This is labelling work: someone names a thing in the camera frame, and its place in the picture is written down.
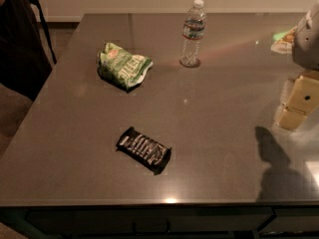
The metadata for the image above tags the yellow green snack packet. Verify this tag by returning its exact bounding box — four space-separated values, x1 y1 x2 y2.
270 27 297 54

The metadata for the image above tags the black chocolate rxbar wrapper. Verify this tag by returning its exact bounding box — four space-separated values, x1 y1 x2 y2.
116 126 171 175

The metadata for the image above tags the clear plastic water bottle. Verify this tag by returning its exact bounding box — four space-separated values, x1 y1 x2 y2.
179 0 206 68

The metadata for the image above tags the green chip bag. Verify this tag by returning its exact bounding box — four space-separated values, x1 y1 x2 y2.
98 43 154 91

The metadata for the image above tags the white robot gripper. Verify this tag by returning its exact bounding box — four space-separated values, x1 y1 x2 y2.
274 1 319 130

